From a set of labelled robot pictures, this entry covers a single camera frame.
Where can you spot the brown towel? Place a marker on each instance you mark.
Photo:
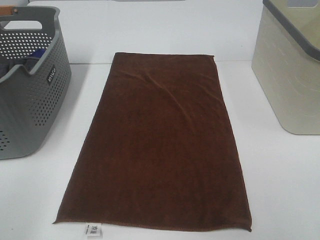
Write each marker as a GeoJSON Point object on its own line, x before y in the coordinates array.
{"type": "Point", "coordinates": [160, 152]}

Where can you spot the grey perforated plastic basket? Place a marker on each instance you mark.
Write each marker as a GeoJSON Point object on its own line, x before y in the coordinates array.
{"type": "Point", "coordinates": [31, 100]}

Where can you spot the blue cloth in basket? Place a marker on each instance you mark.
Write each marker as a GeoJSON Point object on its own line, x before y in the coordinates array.
{"type": "Point", "coordinates": [38, 53]}

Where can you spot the beige plastic basket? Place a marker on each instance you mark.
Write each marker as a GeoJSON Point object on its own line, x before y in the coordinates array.
{"type": "Point", "coordinates": [286, 62]}

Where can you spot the grey cloth in basket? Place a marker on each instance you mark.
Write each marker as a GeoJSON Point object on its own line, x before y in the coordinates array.
{"type": "Point", "coordinates": [27, 62]}

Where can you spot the orange basket handle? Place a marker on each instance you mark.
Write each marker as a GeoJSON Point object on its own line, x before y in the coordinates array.
{"type": "Point", "coordinates": [7, 10]}

